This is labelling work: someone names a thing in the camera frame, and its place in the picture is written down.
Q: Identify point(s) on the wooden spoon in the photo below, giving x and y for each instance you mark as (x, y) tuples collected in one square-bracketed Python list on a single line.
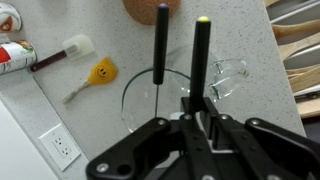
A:
[(269, 2)]

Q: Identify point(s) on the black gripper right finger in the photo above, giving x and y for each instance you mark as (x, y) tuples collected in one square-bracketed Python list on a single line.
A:
[(266, 146)]

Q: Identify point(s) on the small spice jar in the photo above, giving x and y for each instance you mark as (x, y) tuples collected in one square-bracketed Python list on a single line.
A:
[(9, 18)]

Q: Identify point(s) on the clear glass measuring jug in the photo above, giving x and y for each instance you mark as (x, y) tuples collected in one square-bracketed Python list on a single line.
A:
[(140, 100)]

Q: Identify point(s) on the flat wooden spatula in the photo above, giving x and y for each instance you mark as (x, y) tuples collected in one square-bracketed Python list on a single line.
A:
[(300, 46)]

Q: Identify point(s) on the round cork lid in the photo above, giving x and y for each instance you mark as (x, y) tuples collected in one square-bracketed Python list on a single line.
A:
[(143, 10)]

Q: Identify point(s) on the thin wooden turner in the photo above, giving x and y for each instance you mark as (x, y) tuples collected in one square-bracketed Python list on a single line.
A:
[(306, 80)]

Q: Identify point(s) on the white wall outlet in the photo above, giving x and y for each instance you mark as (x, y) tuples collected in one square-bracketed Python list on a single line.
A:
[(60, 146)]

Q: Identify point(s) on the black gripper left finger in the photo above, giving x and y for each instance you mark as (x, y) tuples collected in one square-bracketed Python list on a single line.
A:
[(140, 150)]

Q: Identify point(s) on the yellow smiley face spatula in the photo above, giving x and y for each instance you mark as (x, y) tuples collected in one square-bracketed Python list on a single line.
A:
[(101, 71)]

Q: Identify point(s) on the open wooden utensil drawer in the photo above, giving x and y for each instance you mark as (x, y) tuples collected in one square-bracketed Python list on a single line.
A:
[(300, 53)]

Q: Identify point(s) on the black utensil yellow cap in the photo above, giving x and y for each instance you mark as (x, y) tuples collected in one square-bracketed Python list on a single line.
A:
[(200, 60)]

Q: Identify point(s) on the red white tomato can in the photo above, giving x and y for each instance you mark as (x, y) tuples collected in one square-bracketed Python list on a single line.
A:
[(16, 56)]

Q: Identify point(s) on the black utensil purple cap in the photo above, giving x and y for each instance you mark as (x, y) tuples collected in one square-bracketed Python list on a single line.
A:
[(161, 43)]

